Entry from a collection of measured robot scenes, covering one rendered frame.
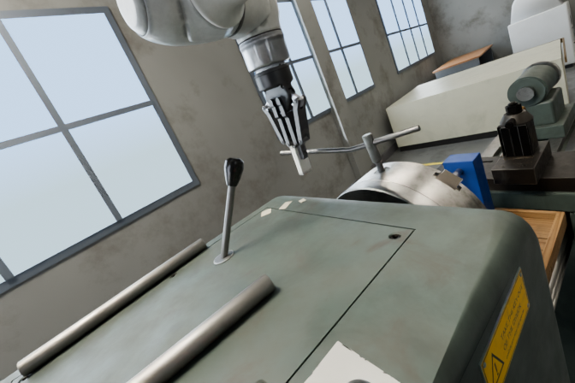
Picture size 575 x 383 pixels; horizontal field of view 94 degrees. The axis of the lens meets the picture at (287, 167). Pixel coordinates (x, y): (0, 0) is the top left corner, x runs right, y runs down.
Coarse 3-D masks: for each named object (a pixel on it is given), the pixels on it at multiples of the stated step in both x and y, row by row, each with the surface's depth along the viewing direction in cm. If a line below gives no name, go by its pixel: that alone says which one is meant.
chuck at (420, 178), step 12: (396, 168) 55; (408, 168) 54; (420, 168) 53; (432, 168) 53; (360, 180) 58; (384, 180) 52; (396, 180) 51; (408, 180) 50; (420, 180) 50; (432, 180) 50; (420, 192) 47; (432, 192) 48; (444, 192) 48; (456, 192) 48; (468, 192) 49; (444, 204) 46; (456, 204) 47; (468, 204) 47; (480, 204) 48
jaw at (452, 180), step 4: (444, 172) 55; (448, 172) 55; (436, 176) 52; (440, 176) 52; (444, 176) 52; (448, 176) 54; (452, 176) 54; (456, 176) 54; (440, 180) 51; (444, 180) 51; (448, 180) 51; (452, 180) 51; (456, 180) 53; (460, 180) 53; (448, 184) 50; (452, 184) 51; (456, 184) 51; (452, 188) 50; (456, 188) 50
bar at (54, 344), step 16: (176, 256) 48; (192, 256) 49; (160, 272) 46; (128, 288) 43; (144, 288) 44; (112, 304) 41; (80, 320) 39; (96, 320) 40; (64, 336) 38; (80, 336) 39; (32, 352) 36; (48, 352) 36; (32, 368) 35
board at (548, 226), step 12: (528, 216) 76; (540, 216) 73; (552, 216) 71; (564, 216) 69; (540, 228) 71; (552, 228) 67; (564, 228) 69; (540, 240) 67; (552, 240) 64; (552, 252) 61; (552, 264) 61
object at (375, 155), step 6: (366, 138) 55; (372, 138) 55; (366, 144) 56; (372, 144) 55; (372, 150) 56; (378, 150) 56; (372, 156) 56; (378, 156) 56; (378, 162) 56; (378, 168) 57; (384, 168) 57
